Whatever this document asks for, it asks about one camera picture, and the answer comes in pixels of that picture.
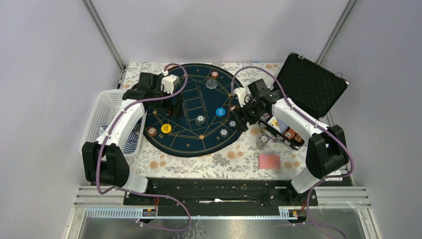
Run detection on floral tablecloth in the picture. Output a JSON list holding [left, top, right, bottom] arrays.
[[115, 62, 343, 181]]

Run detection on blue dealer button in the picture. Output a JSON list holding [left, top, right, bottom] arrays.
[[215, 107, 226, 117]]

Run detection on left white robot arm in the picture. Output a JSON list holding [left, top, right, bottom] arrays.
[[81, 71, 182, 205]]

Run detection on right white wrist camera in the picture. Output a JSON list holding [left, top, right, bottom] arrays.
[[233, 87, 252, 108]]

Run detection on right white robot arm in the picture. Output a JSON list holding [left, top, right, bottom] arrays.
[[231, 79, 351, 205]]

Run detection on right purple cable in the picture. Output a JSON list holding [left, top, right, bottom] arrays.
[[230, 66, 355, 239]]

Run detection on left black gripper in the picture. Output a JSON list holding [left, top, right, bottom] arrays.
[[150, 84, 183, 118]]

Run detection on yellow dealer button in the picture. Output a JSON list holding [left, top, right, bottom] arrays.
[[161, 123, 172, 134]]

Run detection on black chip carrying case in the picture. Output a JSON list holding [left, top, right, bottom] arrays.
[[260, 53, 349, 149]]

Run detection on green fifty chip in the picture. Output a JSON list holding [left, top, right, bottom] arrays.
[[219, 128, 228, 137], [195, 115, 205, 125], [229, 120, 236, 128]]

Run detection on blue ten chip stack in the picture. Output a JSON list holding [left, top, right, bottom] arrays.
[[256, 134, 269, 150]]

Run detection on white plastic basket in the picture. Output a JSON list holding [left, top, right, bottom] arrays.
[[79, 89, 145, 157]]

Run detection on red card deck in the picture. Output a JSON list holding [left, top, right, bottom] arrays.
[[258, 154, 281, 170]]

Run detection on red chip row in case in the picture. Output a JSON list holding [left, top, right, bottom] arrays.
[[283, 128, 303, 142]]

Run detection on round dark blue poker mat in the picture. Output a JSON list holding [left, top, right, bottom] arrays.
[[143, 63, 242, 157]]

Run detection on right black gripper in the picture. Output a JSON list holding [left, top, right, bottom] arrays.
[[230, 96, 265, 132]]

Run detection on clear plastic disc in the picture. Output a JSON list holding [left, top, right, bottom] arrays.
[[206, 79, 217, 89]]

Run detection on striped blue white cloth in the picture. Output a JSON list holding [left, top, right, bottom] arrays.
[[96, 121, 141, 156]]

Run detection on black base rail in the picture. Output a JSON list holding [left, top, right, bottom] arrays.
[[123, 178, 318, 217]]

